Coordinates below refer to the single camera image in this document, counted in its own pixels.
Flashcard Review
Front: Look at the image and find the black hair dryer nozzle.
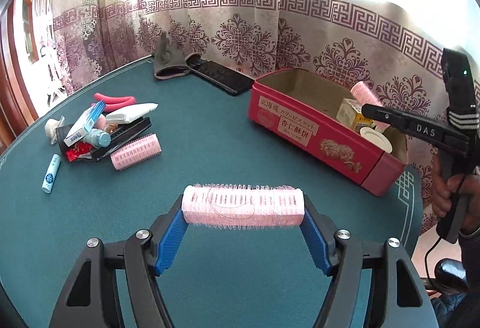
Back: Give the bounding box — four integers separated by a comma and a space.
56, 124, 73, 153

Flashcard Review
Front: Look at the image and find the small pink hair roller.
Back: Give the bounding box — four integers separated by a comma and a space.
351, 81, 389, 133

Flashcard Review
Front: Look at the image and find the black folding comb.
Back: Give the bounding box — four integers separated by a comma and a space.
90, 117, 151, 162

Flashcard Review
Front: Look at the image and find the patterned curtain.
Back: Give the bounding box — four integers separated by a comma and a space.
22, 0, 480, 235

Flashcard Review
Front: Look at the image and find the black phone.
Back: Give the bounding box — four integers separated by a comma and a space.
188, 59, 254, 96

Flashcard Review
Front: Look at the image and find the grey glove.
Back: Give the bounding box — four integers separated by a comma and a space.
153, 31, 201, 80

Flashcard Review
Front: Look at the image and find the blue white lip balm tube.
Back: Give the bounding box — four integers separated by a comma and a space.
41, 154, 61, 194

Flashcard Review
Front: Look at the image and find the person right hand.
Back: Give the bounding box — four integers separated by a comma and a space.
429, 152, 480, 235

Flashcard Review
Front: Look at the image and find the red cookie tin box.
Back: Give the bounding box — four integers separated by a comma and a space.
248, 69, 408, 196

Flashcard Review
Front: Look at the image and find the blue white medicine box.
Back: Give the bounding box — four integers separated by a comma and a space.
64, 101, 106, 148

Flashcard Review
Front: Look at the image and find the pink foam curler rod far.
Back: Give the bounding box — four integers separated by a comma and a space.
94, 92, 136, 113

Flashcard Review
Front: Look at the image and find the light blue cosmetic tube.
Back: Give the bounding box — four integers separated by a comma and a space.
84, 102, 160, 149

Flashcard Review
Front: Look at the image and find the white green paper box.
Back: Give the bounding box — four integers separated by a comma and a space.
336, 98, 373, 133

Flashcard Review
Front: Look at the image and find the red snack packet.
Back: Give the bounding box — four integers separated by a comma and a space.
65, 141, 93, 162

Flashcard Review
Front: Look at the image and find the white tape roll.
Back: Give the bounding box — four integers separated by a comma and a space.
44, 116, 65, 145

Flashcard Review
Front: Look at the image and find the white plastic jar lid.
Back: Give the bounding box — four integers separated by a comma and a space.
360, 126, 393, 153

